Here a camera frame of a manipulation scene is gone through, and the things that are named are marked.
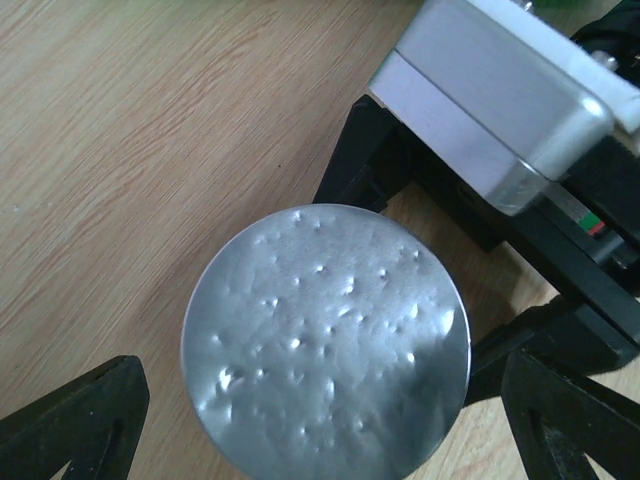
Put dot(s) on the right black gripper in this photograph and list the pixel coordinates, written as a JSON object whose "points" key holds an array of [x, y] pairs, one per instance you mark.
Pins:
{"points": [[582, 238]]}

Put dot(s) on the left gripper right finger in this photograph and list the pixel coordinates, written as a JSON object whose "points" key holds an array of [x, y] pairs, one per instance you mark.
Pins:
{"points": [[561, 420]]}

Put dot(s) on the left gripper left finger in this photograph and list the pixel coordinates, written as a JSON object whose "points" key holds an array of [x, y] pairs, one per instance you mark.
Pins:
{"points": [[88, 428]]}

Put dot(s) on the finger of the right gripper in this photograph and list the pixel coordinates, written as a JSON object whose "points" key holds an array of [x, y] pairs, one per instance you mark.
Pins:
{"points": [[372, 160]]}

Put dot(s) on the silver metal jar lid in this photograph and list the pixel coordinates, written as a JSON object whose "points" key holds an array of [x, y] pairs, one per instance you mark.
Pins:
{"points": [[326, 342]]}

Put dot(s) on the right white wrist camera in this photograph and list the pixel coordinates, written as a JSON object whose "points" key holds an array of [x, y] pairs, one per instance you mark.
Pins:
{"points": [[507, 102]]}

